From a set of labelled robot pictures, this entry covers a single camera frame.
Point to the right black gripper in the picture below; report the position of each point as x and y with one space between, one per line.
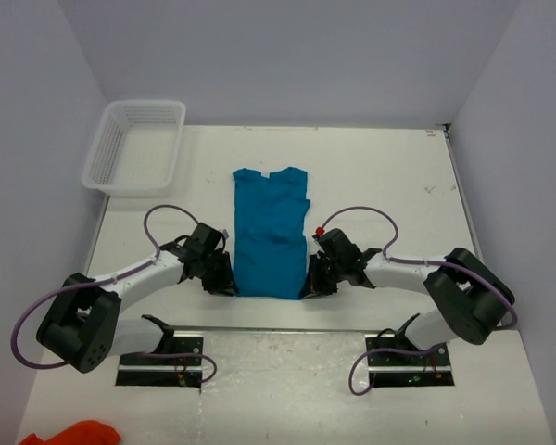
320 274

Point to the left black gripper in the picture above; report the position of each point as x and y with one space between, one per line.
219 274

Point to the blue t shirt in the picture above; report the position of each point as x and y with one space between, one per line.
270 249

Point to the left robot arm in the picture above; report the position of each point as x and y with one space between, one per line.
83 326

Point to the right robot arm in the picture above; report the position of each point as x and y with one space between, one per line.
470 300

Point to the white plastic basket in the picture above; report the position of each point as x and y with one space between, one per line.
136 148

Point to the orange t shirt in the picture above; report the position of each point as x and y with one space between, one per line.
87 432

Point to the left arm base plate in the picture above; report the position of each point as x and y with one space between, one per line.
137 371

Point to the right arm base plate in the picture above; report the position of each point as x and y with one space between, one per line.
395 370

